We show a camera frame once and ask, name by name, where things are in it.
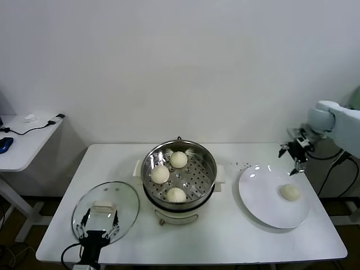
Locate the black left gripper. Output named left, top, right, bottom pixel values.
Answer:
left=76, top=208, right=120, bottom=249

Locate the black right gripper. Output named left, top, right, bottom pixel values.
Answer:
left=278, top=140, right=309, bottom=177

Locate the white steamed baozi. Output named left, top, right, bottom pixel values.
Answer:
left=151, top=165, right=170, bottom=185
left=169, top=151, right=188, bottom=169
left=279, top=183, right=302, bottom=202
left=165, top=187, right=187, bottom=203

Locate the stainless steel steamer basket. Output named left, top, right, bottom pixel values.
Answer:
left=132, top=139, right=227, bottom=213

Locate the round glass pot lid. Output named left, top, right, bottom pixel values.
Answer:
left=71, top=181, right=141, bottom=248

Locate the white round plate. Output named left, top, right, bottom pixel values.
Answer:
left=238, top=164, right=310, bottom=229

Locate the cream electric cooker base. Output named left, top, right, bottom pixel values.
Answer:
left=134, top=179, right=223, bottom=227

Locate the mint green container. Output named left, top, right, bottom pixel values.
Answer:
left=344, top=85, right=360, bottom=111

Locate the white side desk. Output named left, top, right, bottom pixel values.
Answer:
left=0, top=114, right=87, bottom=244

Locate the blue computer mouse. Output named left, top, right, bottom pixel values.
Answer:
left=0, top=137, right=14, bottom=154

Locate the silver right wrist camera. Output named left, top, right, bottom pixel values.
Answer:
left=287, top=127, right=324, bottom=146

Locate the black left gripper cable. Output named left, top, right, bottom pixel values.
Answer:
left=61, top=243, right=83, bottom=268

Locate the black adapter cable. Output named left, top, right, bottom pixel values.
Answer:
left=317, top=150, right=360, bottom=197

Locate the black usb cable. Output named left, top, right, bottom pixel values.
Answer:
left=0, top=114, right=66, bottom=136

